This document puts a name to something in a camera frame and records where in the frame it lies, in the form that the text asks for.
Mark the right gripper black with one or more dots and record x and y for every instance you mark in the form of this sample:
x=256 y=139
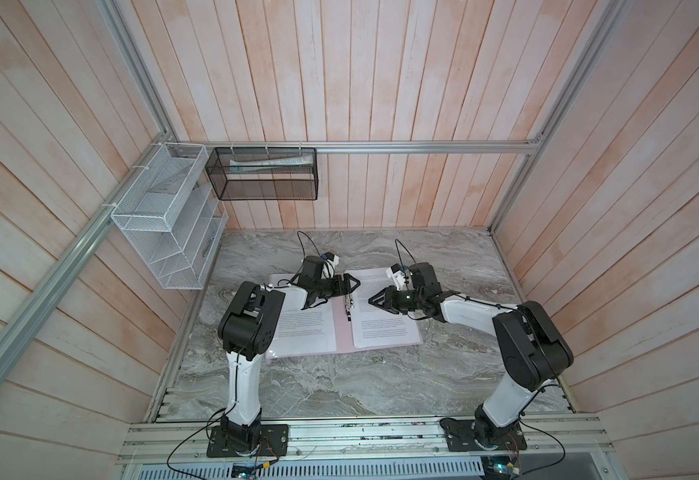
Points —
x=388 y=302

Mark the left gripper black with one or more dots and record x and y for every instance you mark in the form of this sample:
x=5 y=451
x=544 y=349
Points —
x=344 y=288

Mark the metal folder clip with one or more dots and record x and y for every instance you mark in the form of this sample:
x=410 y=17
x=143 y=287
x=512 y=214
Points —
x=348 y=307

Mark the printed paper sheet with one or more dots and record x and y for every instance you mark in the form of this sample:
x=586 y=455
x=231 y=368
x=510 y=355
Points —
x=374 y=328
x=300 y=331

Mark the pink file folder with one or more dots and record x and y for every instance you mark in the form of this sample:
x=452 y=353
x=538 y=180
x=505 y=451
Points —
x=343 y=330

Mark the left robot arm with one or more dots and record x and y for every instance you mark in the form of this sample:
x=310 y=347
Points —
x=246 y=331

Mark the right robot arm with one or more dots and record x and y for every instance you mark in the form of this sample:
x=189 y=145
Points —
x=533 y=351

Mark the paper in black basket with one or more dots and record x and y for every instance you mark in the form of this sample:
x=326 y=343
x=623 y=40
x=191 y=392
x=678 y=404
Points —
x=271 y=165

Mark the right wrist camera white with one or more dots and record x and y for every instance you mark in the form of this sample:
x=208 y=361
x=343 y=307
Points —
x=398 y=275

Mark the black mesh wall basket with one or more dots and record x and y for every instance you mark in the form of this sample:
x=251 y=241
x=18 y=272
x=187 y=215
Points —
x=261 y=187

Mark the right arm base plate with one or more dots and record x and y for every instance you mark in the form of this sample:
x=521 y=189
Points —
x=481 y=435

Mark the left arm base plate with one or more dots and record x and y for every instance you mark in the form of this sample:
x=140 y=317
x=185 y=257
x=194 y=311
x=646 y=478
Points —
x=232 y=440

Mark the white wire mesh file rack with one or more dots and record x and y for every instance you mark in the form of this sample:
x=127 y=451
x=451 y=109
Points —
x=171 y=219

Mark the aluminium front rail frame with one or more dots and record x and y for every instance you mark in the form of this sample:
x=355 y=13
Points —
x=546 y=445

